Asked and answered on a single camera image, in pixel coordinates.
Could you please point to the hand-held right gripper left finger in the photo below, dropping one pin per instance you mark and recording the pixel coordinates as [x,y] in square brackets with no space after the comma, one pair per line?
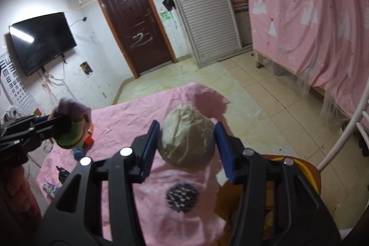
[150,153]

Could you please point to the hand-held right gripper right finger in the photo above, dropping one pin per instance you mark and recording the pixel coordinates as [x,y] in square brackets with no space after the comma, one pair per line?
[227,159]

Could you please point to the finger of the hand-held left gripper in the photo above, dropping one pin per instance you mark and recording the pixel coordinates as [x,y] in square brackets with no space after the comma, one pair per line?
[54,136]
[49,121]

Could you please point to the mauve green fuzzy cloth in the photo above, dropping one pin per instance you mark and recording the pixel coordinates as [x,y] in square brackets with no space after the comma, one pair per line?
[73,107]

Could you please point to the beige cloth bundle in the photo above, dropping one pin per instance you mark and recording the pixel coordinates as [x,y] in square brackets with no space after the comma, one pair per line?
[187,136]

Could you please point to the yellow bin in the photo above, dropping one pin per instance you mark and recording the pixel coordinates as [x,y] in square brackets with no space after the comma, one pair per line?
[307,174]

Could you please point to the person's left forearm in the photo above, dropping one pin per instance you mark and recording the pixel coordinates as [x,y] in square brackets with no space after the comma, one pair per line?
[17,200]

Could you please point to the small blue item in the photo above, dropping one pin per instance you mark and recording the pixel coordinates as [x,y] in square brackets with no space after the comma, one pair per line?
[78,153]

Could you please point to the small orange item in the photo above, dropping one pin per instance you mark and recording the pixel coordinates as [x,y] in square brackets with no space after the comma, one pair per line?
[90,140]

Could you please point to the small black item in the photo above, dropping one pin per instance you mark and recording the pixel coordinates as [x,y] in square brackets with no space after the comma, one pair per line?
[62,175]

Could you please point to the pink bed sheet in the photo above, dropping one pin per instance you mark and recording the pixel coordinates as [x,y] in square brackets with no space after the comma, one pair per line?
[129,107]

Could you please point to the black white-dotted round item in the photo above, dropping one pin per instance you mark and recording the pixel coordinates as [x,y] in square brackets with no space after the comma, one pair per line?
[183,197]

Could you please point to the white sheer net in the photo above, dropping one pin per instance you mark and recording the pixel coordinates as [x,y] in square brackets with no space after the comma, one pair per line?
[305,84]

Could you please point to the dark brown wooden door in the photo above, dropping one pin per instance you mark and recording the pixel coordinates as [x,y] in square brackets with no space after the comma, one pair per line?
[135,27]

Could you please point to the dark shoe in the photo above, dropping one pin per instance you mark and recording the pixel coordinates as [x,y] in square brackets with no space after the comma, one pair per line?
[363,146]

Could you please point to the white louvered wardrobe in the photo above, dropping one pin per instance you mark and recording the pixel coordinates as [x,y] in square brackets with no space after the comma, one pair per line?
[201,9]

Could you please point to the pink tree-print cloth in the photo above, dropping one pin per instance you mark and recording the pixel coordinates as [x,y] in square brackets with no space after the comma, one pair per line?
[311,18]

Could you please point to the eye chart wall poster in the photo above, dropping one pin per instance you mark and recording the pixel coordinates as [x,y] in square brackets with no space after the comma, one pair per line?
[11,81]

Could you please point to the small wall photo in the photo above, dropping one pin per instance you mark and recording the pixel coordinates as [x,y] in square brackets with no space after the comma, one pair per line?
[86,68]

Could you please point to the black wall television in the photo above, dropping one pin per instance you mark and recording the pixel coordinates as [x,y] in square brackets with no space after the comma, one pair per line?
[43,44]

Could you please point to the wooden bed frame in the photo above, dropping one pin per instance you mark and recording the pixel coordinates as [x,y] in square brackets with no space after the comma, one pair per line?
[259,60]

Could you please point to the white metal chair frame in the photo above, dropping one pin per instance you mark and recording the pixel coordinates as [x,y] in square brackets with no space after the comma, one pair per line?
[346,136]

